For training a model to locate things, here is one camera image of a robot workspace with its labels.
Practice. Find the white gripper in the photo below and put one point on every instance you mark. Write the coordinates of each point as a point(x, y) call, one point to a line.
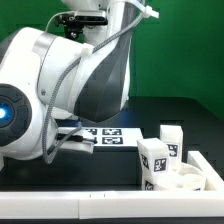
point(80, 141)

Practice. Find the white round stool seat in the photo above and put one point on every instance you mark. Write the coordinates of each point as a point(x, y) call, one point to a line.
point(187, 178)

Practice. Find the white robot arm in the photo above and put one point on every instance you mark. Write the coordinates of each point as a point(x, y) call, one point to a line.
point(84, 74)

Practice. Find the white marker sheet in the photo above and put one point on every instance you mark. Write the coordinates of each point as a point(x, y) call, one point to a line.
point(114, 137)

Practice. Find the white workspace border frame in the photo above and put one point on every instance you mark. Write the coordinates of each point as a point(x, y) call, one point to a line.
point(120, 204)

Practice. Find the black camera on stand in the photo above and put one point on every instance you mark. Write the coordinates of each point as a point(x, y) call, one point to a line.
point(75, 21)

